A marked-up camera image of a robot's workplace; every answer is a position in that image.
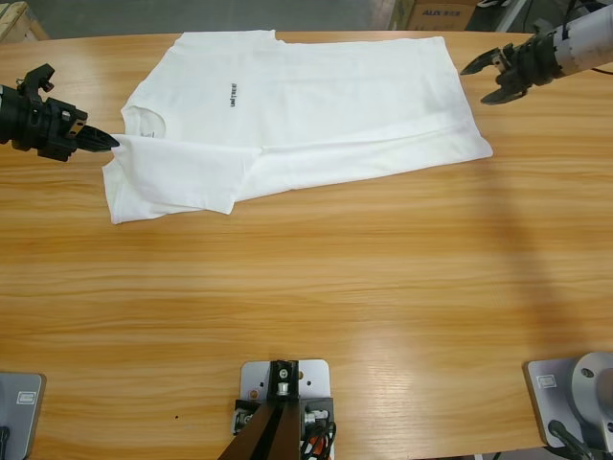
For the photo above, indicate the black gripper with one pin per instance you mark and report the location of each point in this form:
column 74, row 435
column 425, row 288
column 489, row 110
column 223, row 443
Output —
column 43, row 127
column 531, row 62

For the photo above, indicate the white t-shirt with black logo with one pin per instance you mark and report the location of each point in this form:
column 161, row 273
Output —
column 311, row 105

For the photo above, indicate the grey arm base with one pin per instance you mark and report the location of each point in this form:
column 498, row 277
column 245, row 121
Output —
column 546, row 397
column 24, row 417

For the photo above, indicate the white table leg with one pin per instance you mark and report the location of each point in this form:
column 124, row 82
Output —
column 510, row 16

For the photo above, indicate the white and black shoe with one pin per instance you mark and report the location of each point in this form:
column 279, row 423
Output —
column 493, row 3

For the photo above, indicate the cardboard box with blue print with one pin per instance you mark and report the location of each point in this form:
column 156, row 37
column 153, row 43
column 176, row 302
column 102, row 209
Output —
column 440, row 14

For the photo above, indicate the wooden crate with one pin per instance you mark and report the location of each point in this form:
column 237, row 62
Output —
column 19, row 19

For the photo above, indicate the black clamp with bolt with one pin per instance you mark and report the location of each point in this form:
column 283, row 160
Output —
column 246, row 414
column 317, row 414

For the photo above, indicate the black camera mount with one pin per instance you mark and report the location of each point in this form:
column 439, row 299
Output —
column 36, row 76

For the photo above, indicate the black bracket with silver bolt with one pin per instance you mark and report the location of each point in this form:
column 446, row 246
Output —
column 283, row 374

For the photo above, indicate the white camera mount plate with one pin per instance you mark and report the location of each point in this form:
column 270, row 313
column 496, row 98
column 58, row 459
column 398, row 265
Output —
column 316, row 378

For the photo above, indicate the dark camera post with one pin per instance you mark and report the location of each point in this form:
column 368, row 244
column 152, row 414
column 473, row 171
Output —
column 268, row 431

